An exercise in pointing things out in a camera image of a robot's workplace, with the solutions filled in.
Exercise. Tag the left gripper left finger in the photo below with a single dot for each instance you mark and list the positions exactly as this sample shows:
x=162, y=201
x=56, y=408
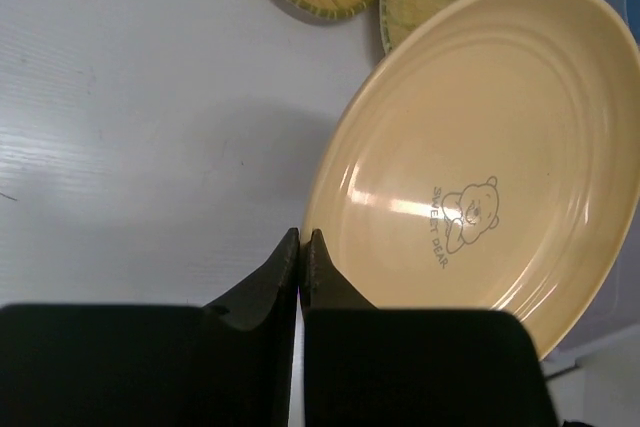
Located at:
x=227, y=363

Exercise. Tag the yellow bear plate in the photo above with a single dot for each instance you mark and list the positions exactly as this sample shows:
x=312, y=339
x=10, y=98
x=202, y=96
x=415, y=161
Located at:
x=451, y=177

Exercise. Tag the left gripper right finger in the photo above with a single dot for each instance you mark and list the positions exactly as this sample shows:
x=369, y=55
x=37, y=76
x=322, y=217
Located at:
x=368, y=366

